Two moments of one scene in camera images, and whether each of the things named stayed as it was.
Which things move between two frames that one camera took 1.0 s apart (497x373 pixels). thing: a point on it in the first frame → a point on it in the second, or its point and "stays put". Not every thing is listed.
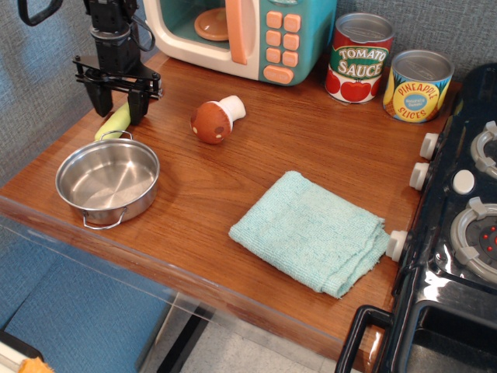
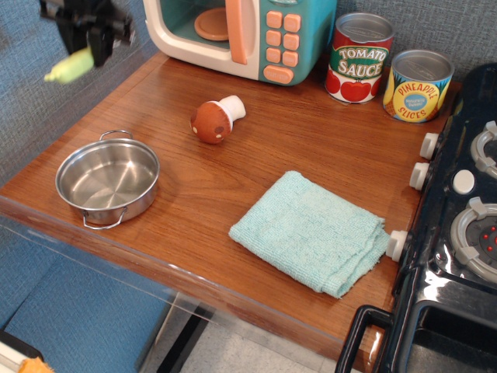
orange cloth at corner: (34, 365) stays put
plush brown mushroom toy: (211, 121) stays put
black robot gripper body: (117, 62) → (74, 18)
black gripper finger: (101, 96) → (74, 26)
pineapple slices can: (417, 85) stays put
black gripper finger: (138, 101) → (100, 41)
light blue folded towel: (318, 235) stays put
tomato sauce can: (359, 50) stays put
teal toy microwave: (289, 41) stays put
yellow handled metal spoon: (119, 120) → (70, 68)
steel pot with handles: (108, 180) stays put
